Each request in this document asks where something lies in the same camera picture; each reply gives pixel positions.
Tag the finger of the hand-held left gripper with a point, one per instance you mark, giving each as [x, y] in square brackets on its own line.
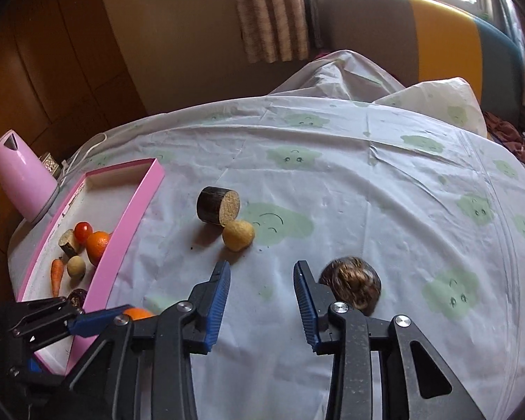
[39, 319]
[92, 321]

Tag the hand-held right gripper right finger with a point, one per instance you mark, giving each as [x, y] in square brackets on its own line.
[308, 310]

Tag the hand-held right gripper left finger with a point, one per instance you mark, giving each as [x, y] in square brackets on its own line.
[216, 306]

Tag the orange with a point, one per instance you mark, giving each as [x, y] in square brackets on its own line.
[98, 247]
[136, 314]

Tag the small carrot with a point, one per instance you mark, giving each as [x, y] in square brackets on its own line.
[57, 273]

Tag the small green-brown round fruit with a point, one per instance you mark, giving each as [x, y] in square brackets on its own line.
[76, 267]

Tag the small yellow round fruit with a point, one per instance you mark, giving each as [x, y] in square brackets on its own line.
[238, 236]

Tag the brown cut root chunk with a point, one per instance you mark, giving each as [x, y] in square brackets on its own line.
[69, 243]

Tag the red tomato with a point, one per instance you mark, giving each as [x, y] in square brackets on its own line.
[83, 232]

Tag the pink shallow tray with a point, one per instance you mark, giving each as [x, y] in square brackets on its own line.
[109, 183]

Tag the dark cut cylinder chunk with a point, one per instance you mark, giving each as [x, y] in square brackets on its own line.
[212, 205]

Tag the pink electric kettle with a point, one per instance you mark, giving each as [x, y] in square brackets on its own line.
[22, 175]

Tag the silver patterned small box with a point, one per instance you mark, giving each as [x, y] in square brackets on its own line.
[50, 164]

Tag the white bed cover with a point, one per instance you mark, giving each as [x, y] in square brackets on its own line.
[337, 74]

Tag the white pillow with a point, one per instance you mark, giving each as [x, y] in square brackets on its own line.
[437, 100]

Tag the dark red cloth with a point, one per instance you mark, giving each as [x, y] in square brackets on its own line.
[507, 135]

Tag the brown wooden wardrobe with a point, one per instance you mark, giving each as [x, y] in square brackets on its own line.
[48, 52]

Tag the grey yellow blue headboard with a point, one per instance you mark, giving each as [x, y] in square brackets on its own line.
[420, 39]

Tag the beige patterned curtain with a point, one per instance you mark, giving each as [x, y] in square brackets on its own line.
[271, 13]

